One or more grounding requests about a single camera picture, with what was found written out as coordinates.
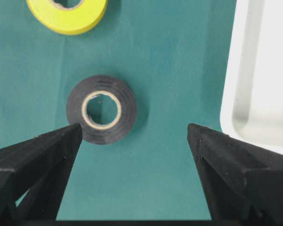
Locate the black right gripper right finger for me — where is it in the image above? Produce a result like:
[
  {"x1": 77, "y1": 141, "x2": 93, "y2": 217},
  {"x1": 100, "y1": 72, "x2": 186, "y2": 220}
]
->
[{"x1": 187, "y1": 123, "x2": 283, "y2": 223}]

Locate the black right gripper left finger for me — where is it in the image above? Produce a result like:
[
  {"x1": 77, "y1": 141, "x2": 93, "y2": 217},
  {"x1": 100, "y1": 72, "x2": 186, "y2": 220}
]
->
[{"x1": 0, "y1": 123, "x2": 82, "y2": 220}]

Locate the black tape roll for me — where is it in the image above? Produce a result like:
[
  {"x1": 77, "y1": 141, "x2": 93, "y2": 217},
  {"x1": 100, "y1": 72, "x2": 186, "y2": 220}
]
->
[{"x1": 66, "y1": 75, "x2": 137, "y2": 145}]

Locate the white plastic case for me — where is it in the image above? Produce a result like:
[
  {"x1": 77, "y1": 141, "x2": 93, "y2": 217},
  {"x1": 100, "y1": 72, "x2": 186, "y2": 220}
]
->
[{"x1": 220, "y1": 0, "x2": 283, "y2": 155}]

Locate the yellow tape roll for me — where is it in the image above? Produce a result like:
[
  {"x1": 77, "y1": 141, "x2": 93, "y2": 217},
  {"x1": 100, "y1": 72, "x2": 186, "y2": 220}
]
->
[{"x1": 26, "y1": 0, "x2": 108, "y2": 35}]

